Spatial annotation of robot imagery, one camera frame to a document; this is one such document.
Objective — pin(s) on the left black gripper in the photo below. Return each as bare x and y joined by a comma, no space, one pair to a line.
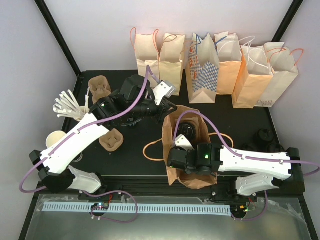
165,109

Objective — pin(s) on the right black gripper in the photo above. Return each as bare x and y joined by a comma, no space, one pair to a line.
188,171

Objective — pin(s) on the brown kraft paper bag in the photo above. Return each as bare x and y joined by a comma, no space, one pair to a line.
192,180

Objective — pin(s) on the black cup lid stack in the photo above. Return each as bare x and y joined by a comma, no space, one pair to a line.
263,136
274,148

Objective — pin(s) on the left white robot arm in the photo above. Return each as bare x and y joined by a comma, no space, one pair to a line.
123,107

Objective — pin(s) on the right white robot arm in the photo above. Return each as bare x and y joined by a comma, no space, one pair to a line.
276,170

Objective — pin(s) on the black paper cup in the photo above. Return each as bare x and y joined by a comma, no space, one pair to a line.
131,122

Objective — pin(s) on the stacked pulp cup carriers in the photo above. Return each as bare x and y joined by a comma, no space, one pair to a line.
99,88

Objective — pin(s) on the cream paper bag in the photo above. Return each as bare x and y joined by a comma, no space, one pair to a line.
171,60

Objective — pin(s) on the blue patterned paper bag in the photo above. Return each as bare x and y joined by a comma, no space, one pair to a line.
202,70

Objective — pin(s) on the cup of white stirrers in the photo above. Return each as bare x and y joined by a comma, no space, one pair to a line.
67,106

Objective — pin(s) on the tilted paper cup stack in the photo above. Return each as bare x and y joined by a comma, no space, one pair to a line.
54,137

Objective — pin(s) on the orange white paper bag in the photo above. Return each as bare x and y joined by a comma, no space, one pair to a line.
230,60

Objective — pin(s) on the white cream logo bag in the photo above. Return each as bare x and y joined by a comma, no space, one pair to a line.
284,67

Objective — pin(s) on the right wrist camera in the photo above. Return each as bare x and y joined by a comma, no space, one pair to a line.
182,142

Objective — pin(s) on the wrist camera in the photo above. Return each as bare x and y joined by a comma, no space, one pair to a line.
182,142
163,89

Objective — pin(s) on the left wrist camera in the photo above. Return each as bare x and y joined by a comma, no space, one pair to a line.
163,89

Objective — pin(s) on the white slotted cable duct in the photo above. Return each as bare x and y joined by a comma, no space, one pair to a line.
141,208

